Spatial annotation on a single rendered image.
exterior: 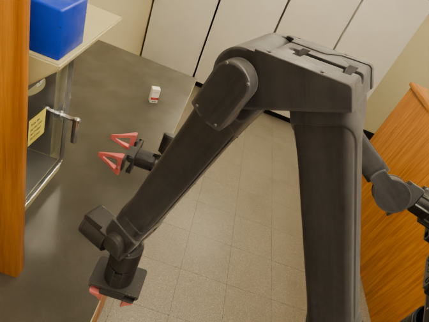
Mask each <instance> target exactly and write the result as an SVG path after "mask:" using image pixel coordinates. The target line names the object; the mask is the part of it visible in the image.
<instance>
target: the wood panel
mask: <svg viewBox="0 0 429 322"><path fill-rule="evenodd" d="M30 4H31V0H0V273H3V274H6V275H10V276H12V277H16V278H17V277H18V276H19V274H20V273H21V271H22V270H23V268H24V230H25V205H26V155H27V105H28V80H29V30H30Z"/></svg>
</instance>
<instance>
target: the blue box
mask: <svg viewBox="0 0 429 322"><path fill-rule="evenodd" d="M86 11H87V0H31V4H30V30H29V50H31V51H34V52H37V53H39V54H42V55H44V56H47V57H49V58H52V59H55V60H60V59H61V58H63V57H64V56H65V55H67V54H68V53H69V52H71V51H72V50H73V49H75V48H76V47H78V46H79V45H80V44H81V43H82V42H83V37H84V26H85V21H86V13H87V12H86Z"/></svg>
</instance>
